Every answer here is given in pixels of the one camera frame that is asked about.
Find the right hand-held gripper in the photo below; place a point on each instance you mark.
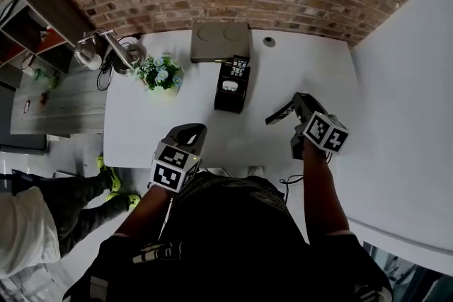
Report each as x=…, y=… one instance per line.
x=323, y=132

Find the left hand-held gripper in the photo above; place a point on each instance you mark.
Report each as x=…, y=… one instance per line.
x=173, y=168

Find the dark slim remote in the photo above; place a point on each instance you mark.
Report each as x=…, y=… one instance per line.
x=279, y=115

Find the dark brown organizer box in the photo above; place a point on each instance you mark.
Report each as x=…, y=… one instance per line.
x=230, y=100

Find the white small remote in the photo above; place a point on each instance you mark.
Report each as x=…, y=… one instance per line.
x=229, y=85

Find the black remote control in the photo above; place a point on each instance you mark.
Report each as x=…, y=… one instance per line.
x=239, y=67

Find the person's left forearm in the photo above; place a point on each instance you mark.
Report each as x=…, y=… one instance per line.
x=145, y=212

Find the person's right forearm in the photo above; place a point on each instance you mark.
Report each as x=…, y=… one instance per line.
x=325, y=194

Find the grey flat box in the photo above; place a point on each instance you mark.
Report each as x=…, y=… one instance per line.
x=219, y=40

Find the white desk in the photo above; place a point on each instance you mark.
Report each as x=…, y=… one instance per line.
x=141, y=131

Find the potted plant with blue flowers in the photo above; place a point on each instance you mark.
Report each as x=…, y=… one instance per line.
x=159, y=76

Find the person's patterned shorts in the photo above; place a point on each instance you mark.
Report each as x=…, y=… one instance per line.
x=230, y=194

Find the person's white shoe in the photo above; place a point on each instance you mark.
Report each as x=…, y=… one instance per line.
x=255, y=171

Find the silver desk lamp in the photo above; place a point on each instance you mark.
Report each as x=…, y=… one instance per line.
x=118, y=54

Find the person's black shirt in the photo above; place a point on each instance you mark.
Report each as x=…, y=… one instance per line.
x=230, y=258

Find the grey wooden desk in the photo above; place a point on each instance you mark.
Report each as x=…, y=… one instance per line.
x=63, y=113

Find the small brown object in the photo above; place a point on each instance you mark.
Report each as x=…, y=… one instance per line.
x=45, y=98

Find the grey shelf hutch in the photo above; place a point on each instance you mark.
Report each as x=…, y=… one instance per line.
x=53, y=7

